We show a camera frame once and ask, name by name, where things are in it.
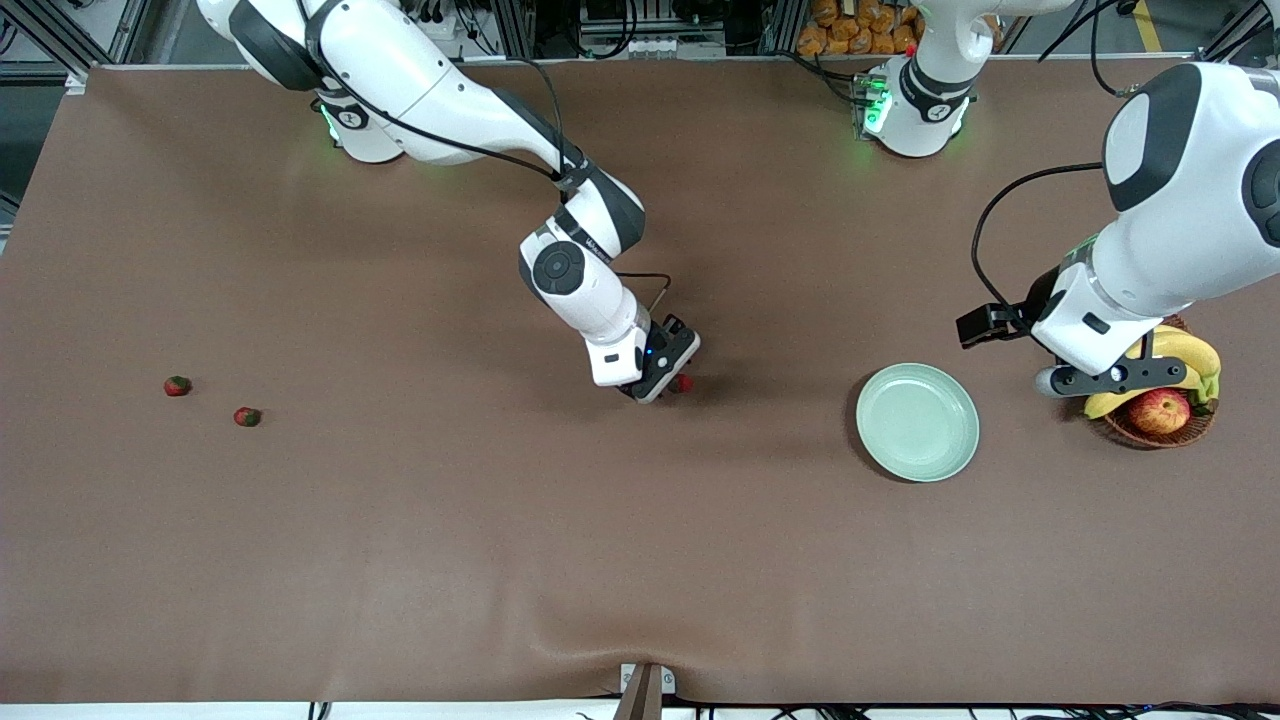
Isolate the pale green plate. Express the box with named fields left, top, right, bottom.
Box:
left=855, top=362, right=981, bottom=484

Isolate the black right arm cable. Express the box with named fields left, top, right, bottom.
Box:
left=300, top=0, right=673, bottom=316

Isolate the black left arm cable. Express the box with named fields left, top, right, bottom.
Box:
left=972, top=163, right=1109, bottom=316

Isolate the brown table cover mat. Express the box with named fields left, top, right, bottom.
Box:
left=0, top=58, right=1280, bottom=706

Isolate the orange bread rolls pile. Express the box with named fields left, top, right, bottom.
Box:
left=797, top=0, right=926, bottom=57

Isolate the red apple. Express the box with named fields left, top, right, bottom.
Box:
left=1127, top=390, right=1193, bottom=436

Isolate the brown wicker basket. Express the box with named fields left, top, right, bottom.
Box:
left=1085, top=315, right=1219, bottom=449

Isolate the metal table clamp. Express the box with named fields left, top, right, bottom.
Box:
left=612, top=662, right=678, bottom=720

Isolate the aluminium frame post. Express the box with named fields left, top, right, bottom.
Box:
left=497, top=0, right=536, bottom=59
left=765, top=0, right=806, bottom=56

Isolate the yellow banana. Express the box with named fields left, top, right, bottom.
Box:
left=1084, top=385, right=1216, bottom=421
left=1128, top=325, right=1223, bottom=401

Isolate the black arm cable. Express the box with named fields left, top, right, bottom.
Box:
left=972, top=163, right=1109, bottom=316
left=300, top=0, right=673, bottom=316

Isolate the aluminium frame beam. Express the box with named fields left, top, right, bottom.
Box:
left=0, top=0, right=151, bottom=79
left=1200, top=0, right=1280, bottom=63

